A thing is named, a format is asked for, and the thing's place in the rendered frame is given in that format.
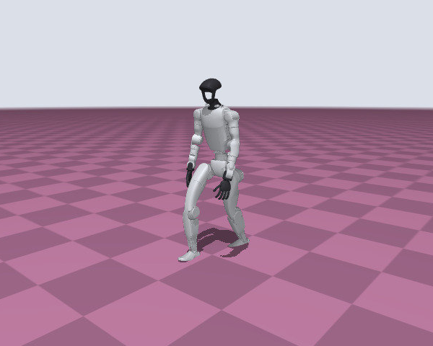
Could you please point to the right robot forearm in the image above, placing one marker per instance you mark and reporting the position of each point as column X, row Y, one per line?
column 193, row 154

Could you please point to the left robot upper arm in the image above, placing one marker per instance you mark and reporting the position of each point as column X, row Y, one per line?
column 232, row 118

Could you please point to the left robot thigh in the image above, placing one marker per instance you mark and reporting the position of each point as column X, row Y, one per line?
column 230, row 204

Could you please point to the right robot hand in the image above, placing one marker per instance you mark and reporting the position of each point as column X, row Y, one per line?
column 189, row 173

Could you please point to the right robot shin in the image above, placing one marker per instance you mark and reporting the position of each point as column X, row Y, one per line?
column 191, row 231

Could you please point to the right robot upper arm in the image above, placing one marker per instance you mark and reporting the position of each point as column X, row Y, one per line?
column 197, row 137

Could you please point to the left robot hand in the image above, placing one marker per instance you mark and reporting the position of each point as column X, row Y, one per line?
column 223, row 187

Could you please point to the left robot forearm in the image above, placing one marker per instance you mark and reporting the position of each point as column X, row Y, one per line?
column 231, row 159

